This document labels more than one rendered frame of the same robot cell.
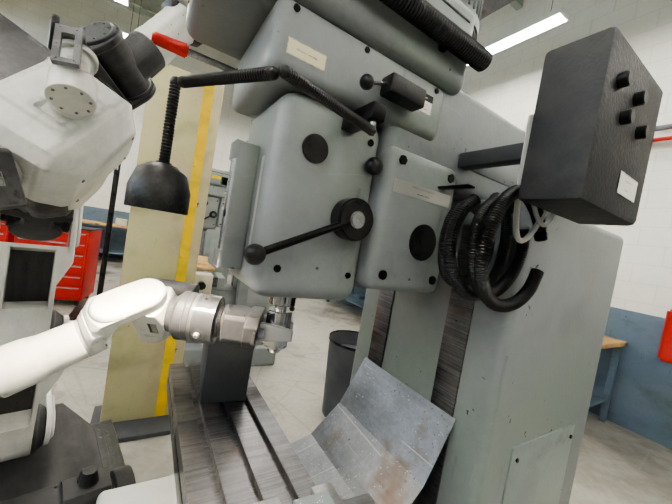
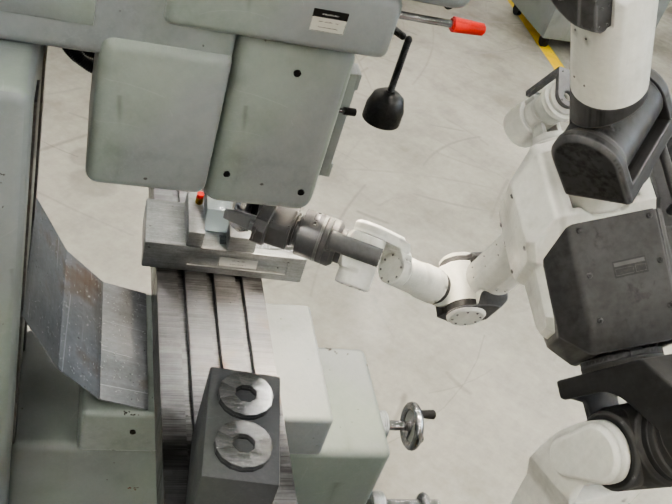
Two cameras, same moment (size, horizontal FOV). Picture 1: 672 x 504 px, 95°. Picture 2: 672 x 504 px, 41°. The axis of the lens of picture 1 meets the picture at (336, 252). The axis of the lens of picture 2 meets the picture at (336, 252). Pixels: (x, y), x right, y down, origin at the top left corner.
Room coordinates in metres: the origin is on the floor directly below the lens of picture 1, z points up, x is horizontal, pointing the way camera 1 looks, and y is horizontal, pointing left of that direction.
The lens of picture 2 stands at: (1.84, 0.48, 2.22)
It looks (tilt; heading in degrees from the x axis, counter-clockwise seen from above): 38 degrees down; 190
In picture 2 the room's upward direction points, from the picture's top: 19 degrees clockwise
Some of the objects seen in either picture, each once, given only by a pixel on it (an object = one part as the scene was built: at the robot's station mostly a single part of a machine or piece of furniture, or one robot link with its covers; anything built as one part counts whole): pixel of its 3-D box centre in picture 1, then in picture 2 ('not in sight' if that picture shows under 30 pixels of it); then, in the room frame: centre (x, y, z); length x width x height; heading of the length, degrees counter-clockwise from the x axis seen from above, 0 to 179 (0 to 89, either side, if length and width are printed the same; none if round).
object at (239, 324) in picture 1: (228, 322); (291, 228); (0.57, 0.18, 1.23); 0.13 x 0.12 x 0.10; 7
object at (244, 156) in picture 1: (236, 206); (332, 120); (0.52, 0.18, 1.45); 0.04 x 0.04 x 0.21; 32
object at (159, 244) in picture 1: (163, 251); not in sight; (2.00, 1.11, 1.15); 0.52 x 0.40 x 2.30; 122
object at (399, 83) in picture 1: (389, 91); not in sight; (0.50, -0.04, 1.66); 0.12 x 0.04 x 0.04; 122
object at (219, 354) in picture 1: (225, 351); (233, 455); (0.92, 0.28, 1.03); 0.22 x 0.12 x 0.20; 24
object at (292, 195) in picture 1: (299, 205); (270, 98); (0.58, 0.08, 1.47); 0.21 x 0.19 x 0.32; 32
